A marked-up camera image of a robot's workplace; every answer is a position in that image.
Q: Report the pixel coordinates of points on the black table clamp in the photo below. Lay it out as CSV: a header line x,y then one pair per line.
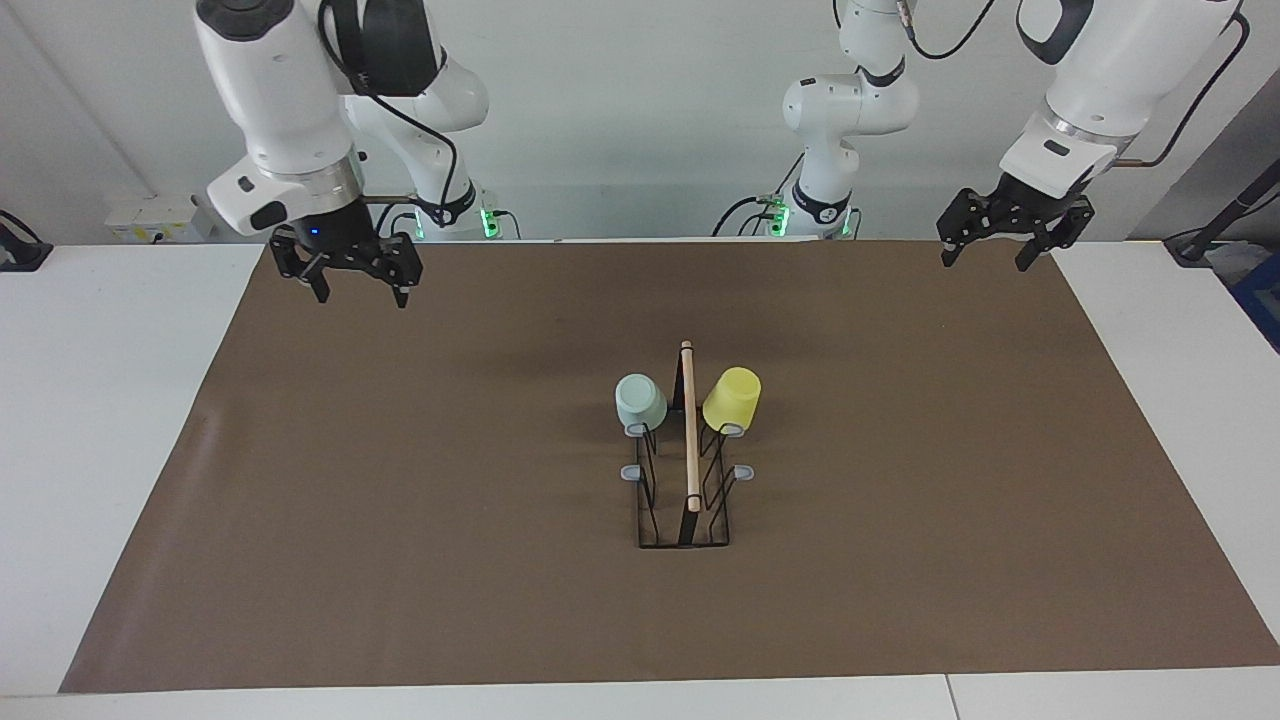
x,y
22,250

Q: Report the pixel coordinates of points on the yellow plastic cup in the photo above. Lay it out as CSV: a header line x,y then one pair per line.
x,y
732,400

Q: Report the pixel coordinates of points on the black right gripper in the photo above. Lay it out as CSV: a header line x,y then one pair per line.
x,y
335,232

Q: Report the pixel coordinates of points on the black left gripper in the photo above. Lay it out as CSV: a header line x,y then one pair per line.
x,y
1030,198

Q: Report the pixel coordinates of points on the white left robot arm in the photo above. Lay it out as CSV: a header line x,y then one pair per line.
x,y
850,110

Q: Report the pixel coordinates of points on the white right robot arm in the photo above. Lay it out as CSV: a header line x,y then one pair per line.
x,y
290,100

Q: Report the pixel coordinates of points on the brown table mat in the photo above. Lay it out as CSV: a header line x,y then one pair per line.
x,y
400,500

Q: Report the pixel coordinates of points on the light green plastic cup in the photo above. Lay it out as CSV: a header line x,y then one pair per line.
x,y
640,402

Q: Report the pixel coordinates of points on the white wall power box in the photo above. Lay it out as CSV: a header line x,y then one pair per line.
x,y
150,220

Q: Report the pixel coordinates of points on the black stand pole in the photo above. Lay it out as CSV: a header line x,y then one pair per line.
x,y
1225,215

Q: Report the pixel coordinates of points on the blue crate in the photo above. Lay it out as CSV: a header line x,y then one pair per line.
x,y
1262,300

